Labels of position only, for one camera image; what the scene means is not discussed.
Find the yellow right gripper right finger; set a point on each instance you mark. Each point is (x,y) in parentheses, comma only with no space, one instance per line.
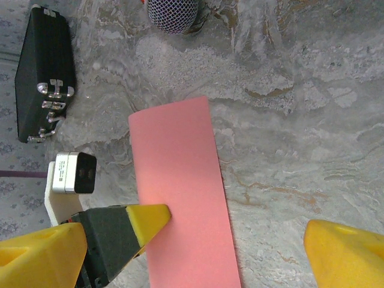
(348,258)

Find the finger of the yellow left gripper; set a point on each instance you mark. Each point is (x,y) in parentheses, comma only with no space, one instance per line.
(120,234)

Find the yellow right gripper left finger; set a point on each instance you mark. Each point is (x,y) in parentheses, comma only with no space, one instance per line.
(36,258)

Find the pink paper sheet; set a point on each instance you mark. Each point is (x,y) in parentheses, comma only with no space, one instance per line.
(180,150)

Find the black hard case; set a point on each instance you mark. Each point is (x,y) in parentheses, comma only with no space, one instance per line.
(39,75)

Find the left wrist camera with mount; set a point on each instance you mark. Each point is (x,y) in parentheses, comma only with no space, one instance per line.
(64,177)

